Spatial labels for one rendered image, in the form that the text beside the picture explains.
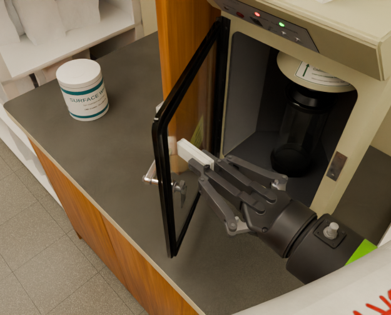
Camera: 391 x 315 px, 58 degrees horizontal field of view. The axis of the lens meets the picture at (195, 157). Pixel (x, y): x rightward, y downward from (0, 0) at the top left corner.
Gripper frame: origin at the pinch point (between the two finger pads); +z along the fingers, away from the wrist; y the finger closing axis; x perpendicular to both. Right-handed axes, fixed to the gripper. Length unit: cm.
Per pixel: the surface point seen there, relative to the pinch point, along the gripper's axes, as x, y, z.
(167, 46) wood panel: -5.5, -13.1, 20.5
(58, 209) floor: 128, 3, 108
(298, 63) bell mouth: -6.6, -24.6, -1.3
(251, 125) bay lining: 22.5, -32.9, 11.8
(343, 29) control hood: -22.5, -10.6, -12.4
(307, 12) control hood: -22.6, -10.9, -7.5
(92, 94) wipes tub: 24, -11, 55
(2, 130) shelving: 120, -2, 183
